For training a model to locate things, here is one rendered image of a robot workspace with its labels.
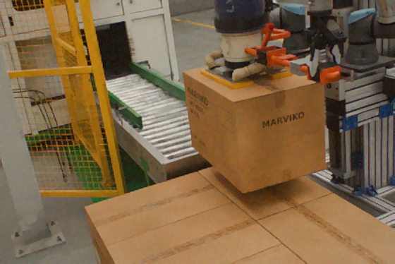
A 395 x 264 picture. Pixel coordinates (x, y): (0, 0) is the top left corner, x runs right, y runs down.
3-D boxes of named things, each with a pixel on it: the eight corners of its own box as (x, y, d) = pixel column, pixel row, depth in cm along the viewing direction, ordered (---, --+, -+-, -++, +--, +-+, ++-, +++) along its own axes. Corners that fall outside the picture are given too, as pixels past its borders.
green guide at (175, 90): (131, 70, 487) (130, 61, 484) (142, 68, 491) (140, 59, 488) (202, 111, 349) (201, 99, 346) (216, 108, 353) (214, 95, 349)
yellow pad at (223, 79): (199, 74, 239) (199, 63, 237) (219, 70, 242) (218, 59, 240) (232, 90, 209) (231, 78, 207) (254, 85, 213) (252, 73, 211)
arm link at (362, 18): (353, 36, 244) (353, 7, 240) (382, 36, 237) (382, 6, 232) (343, 42, 236) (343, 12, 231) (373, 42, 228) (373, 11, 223)
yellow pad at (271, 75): (236, 66, 245) (235, 56, 243) (254, 62, 248) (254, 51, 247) (272, 80, 215) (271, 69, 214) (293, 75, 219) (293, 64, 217)
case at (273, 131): (191, 147, 262) (182, 70, 248) (261, 128, 274) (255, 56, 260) (242, 194, 209) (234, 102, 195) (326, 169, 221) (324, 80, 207)
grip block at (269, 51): (255, 63, 205) (254, 49, 203) (276, 58, 209) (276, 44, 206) (266, 67, 198) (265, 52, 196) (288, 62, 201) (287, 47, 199)
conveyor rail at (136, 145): (76, 99, 473) (72, 80, 466) (82, 98, 475) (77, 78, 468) (167, 196, 273) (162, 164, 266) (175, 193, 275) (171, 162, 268)
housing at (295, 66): (288, 73, 186) (288, 61, 185) (305, 69, 189) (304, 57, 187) (299, 77, 180) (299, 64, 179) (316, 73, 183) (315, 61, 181)
